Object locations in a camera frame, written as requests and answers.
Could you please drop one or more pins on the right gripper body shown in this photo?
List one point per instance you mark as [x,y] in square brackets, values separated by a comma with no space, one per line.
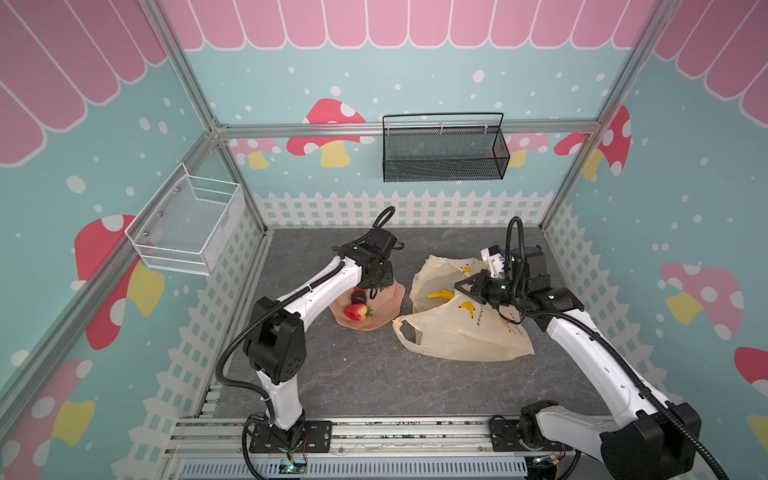
[486,288]

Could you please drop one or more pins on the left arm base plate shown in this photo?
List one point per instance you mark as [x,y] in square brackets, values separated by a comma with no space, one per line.
[306,436]

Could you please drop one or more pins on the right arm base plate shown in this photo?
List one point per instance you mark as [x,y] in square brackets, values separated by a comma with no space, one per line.
[505,436]

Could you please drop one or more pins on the black mesh wall basket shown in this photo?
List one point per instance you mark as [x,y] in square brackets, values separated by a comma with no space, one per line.
[436,147]

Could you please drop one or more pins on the pink fruit plate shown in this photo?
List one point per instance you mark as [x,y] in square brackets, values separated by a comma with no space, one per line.
[386,306]

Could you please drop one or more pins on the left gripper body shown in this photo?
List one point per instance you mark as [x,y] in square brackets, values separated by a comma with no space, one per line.
[384,276]

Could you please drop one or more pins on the long yellow banana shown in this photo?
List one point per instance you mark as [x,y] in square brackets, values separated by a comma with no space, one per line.
[442,294]

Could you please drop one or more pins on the white wire wall basket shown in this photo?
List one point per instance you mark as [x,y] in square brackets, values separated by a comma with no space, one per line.
[187,224]

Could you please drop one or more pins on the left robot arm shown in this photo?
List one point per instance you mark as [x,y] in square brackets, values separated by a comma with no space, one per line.
[274,341]

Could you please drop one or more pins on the red apple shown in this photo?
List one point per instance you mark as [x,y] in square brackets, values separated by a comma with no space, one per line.
[357,313]

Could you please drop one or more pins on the dark plum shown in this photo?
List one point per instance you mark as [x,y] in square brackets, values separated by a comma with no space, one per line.
[359,297]

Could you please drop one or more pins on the banana print plastic bag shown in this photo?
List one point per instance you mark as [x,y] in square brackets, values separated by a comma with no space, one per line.
[460,329]

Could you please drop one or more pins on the aluminium front rail frame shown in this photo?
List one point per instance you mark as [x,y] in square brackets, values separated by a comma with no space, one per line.
[431,447]

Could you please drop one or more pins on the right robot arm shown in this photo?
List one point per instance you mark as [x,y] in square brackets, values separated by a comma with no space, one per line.
[647,436]

